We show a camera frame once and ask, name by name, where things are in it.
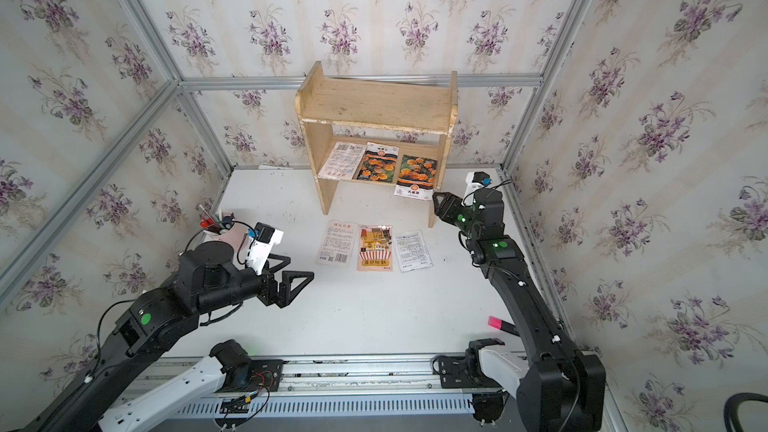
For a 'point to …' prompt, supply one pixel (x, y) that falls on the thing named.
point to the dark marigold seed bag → (379, 163)
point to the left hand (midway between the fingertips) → (305, 272)
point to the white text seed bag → (412, 251)
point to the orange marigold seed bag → (417, 176)
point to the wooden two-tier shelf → (388, 134)
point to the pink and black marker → (502, 325)
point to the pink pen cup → (223, 228)
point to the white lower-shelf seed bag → (343, 161)
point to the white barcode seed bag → (339, 243)
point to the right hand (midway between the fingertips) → (443, 197)
